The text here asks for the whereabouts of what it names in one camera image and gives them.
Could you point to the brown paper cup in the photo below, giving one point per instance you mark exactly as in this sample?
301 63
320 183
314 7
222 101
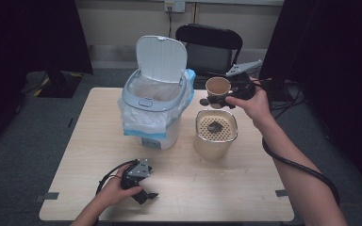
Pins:
218 87

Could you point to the white lidded trash can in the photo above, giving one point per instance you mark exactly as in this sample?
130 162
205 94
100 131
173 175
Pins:
161 59

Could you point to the dark wet tea residue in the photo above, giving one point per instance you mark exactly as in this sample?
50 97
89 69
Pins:
215 127

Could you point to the grey tape strip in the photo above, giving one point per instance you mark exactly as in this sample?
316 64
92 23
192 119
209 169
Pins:
281 193
48 196

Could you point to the person's left hand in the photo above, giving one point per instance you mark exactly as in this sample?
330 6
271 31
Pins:
114 191

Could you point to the beige bucket with strainer lid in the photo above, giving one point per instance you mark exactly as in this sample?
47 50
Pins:
213 149

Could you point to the black curtain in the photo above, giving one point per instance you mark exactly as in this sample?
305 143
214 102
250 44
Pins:
28 37
333 62

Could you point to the white wall outlet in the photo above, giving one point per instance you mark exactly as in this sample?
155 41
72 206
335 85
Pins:
175 6

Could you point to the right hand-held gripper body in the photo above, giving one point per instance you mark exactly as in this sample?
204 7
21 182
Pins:
243 86

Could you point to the black folding chair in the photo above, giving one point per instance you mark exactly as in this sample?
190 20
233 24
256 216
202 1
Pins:
207 36

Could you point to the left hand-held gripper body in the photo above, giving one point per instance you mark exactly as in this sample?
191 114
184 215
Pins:
138 171

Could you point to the translucent plastic trash bag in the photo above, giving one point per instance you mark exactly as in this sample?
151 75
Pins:
141 121

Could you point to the black stand base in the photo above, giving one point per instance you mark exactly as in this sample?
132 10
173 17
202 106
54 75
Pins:
59 84

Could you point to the person's right hand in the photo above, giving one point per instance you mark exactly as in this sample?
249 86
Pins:
257 106

